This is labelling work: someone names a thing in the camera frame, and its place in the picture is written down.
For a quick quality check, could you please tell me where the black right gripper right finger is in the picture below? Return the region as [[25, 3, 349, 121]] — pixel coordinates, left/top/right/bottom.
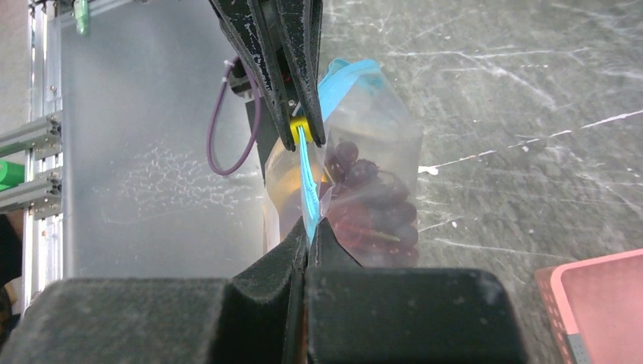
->
[[305, 220, 528, 363]]

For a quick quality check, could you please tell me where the pink plastic basket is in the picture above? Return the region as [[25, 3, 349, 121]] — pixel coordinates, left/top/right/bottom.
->
[[535, 249, 642, 363]]

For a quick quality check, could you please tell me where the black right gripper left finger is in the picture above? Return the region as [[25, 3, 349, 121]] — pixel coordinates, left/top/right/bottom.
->
[[1, 221, 306, 363]]

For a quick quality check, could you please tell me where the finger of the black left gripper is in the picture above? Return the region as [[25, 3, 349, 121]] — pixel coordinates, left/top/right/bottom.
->
[[210, 0, 296, 151], [274, 0, 326, 147]]

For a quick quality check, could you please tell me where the dark purple grape bunch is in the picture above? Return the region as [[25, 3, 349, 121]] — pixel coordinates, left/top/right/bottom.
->
[[325, 140, 419, 268]]

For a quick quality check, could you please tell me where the aluminium rail frame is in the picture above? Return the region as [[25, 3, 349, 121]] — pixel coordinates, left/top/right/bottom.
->
[[1, 1, 123, 308]]

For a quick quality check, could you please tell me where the clear zip top bag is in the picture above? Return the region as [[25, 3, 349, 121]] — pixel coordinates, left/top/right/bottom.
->
[[263, 58, 422, 268]]

